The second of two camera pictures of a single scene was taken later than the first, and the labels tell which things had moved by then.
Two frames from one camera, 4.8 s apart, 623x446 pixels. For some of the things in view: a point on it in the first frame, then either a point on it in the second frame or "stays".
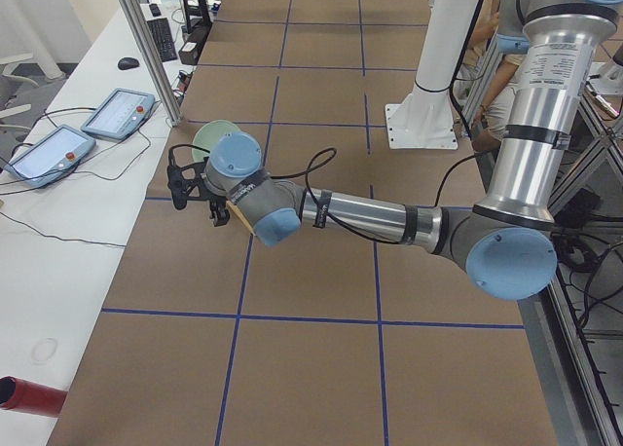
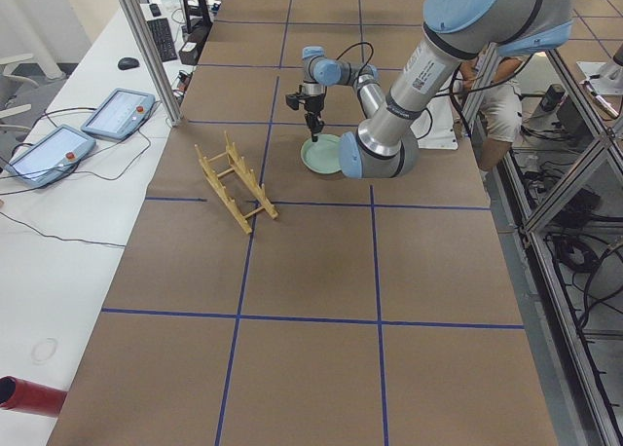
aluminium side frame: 575,332 stays
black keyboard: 162,33 stays
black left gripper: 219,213 to 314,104
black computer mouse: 127,63 stays
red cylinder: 25,395 stays
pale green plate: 208,134 to 321,156
